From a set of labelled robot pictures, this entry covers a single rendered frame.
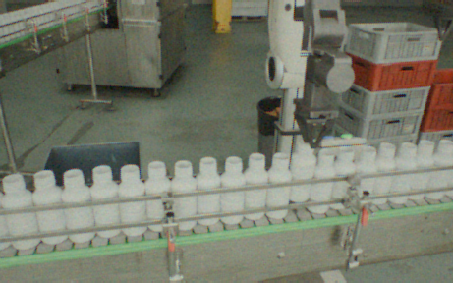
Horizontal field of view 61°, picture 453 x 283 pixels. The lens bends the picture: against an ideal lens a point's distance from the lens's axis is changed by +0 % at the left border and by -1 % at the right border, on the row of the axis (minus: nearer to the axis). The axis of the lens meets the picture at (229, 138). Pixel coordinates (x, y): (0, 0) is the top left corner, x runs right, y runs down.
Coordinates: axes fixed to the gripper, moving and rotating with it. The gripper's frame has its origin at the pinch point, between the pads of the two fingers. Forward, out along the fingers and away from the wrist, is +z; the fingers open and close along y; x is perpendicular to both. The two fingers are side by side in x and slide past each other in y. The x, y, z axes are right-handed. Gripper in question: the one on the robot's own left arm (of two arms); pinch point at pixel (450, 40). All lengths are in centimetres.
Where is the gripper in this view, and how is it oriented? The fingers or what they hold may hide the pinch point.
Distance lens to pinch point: 125.7
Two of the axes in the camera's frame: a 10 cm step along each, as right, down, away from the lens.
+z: -0.3, 9.0, 4.3
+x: -9.7, 0.8, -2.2
